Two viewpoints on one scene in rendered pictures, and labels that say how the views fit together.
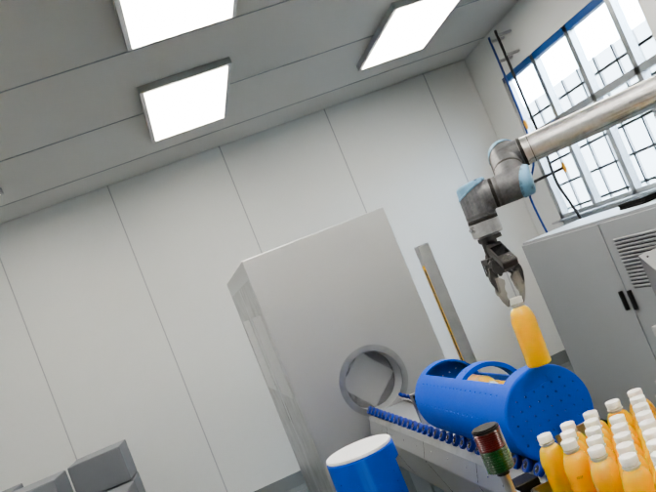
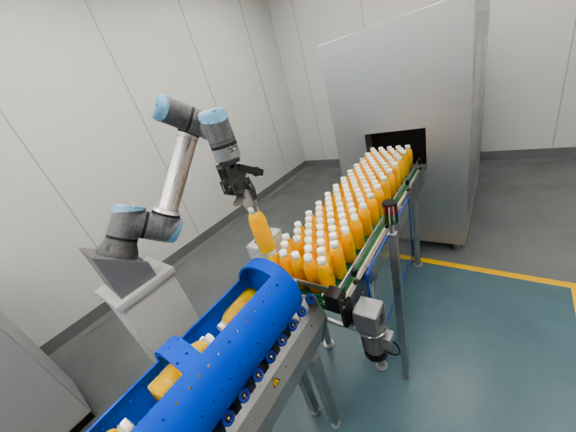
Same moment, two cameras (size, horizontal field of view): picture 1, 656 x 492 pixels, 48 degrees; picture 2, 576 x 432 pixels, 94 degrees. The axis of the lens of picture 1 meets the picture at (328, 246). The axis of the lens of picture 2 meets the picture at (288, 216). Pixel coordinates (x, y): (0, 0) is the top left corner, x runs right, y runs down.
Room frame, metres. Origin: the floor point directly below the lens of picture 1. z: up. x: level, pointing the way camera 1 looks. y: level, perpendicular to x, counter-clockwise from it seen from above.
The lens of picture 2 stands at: (2.61, 0.41, 1.83)
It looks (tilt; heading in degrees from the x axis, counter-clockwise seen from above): 26 degrees down; 235
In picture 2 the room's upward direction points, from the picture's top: 17 degrees counter-clockwise
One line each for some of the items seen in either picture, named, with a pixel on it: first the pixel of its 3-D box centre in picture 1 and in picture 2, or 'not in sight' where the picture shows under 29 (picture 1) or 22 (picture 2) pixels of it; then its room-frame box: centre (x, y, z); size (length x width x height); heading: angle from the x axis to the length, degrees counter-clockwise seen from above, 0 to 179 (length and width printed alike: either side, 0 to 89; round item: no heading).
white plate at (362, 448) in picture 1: (358, 449); not in sight; (3.00, 0.20, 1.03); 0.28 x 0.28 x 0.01
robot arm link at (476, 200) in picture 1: (476, 201); (217, 128); (2.18, -0.46, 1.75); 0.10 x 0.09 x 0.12; 76
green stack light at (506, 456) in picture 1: (497, 458); (390, 216); (1.67, -0.17, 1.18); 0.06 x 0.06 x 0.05
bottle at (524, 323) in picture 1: (528, 333); (261, 230); (2.16, -0.44, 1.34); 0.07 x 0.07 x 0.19
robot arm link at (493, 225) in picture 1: (485, 229); (227, 153); (2.18, -0.45, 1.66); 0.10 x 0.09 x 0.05; 97
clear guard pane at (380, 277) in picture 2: not in sight; (394, 263); (1.45, -0.31, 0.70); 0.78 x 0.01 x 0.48; 13
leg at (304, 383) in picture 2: not in sight; (303, 381); (2.21, -0.49, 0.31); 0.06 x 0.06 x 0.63; 13
